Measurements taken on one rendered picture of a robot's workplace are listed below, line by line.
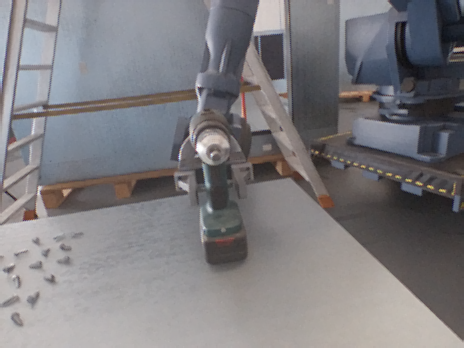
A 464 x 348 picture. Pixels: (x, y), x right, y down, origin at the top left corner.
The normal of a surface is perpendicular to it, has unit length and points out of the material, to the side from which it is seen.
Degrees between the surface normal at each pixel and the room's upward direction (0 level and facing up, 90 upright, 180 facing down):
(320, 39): 90
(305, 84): 90
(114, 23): 90
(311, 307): 0
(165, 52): 90
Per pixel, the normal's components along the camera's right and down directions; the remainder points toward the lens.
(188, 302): -0.10, -0.93
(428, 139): -0.32, 0.36
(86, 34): 0.12, 0.33
